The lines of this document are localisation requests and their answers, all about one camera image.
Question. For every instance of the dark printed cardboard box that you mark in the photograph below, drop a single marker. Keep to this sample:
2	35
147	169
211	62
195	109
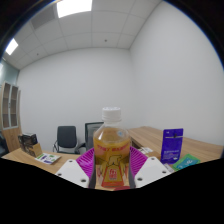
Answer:
34	146
22	141

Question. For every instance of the rectangular ceiling light panel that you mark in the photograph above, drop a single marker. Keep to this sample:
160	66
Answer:
74	8
11	46

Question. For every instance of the white printed leaflet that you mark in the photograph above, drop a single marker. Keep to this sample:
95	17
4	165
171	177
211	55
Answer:
48	158

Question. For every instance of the black office chair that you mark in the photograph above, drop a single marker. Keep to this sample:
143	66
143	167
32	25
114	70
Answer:
66	136

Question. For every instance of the green flat packet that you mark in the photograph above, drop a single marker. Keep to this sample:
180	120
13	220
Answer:
186	161

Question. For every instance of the yellow tea drink bottle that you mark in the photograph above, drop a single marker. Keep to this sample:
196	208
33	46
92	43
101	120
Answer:
111	150

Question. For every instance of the ceiling air vent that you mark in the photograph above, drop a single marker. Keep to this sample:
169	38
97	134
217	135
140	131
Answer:
43	16

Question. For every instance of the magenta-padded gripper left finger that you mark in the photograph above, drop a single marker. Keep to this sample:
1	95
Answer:
81	165

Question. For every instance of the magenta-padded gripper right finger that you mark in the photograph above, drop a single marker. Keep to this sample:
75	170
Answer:
144	167

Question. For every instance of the flat round red coaster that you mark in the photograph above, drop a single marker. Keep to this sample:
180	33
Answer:
122	188

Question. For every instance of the wooden glass-door cabinet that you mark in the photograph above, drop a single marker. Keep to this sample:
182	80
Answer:
10	116

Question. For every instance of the purple standing pouch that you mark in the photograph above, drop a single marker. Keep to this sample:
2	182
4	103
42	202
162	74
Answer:
172	146

